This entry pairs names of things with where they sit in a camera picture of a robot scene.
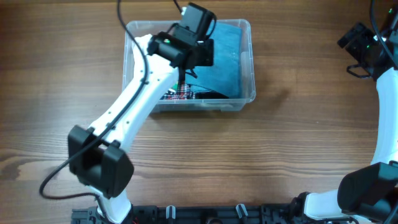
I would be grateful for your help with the white t-shirt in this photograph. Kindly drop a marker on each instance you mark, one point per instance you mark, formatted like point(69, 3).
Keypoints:
point(139, 47)

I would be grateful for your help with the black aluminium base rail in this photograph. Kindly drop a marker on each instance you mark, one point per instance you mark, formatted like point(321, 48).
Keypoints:
point(261, 214)

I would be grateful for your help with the clear plastic storage container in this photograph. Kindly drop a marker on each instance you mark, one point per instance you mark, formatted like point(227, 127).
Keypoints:
point(248, 92)

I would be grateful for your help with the blue denim jeans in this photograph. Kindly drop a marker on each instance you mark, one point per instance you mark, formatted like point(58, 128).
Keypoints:
point(225, 75)

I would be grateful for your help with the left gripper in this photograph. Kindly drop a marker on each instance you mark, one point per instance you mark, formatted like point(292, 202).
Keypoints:
point(206, 56)

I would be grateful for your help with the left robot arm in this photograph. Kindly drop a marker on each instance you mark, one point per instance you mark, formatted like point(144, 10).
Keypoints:
point(98, 154)

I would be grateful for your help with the plaid flannel cloth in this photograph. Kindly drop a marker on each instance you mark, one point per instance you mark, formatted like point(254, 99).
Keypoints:
point(179, 91)

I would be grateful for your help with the black garment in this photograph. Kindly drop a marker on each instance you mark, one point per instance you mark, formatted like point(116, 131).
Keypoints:
point(208, 95)

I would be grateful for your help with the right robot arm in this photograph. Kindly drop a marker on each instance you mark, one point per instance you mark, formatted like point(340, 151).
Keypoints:
point(368, 194)

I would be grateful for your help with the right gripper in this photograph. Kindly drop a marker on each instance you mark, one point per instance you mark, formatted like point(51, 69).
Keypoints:
point(365, 35)

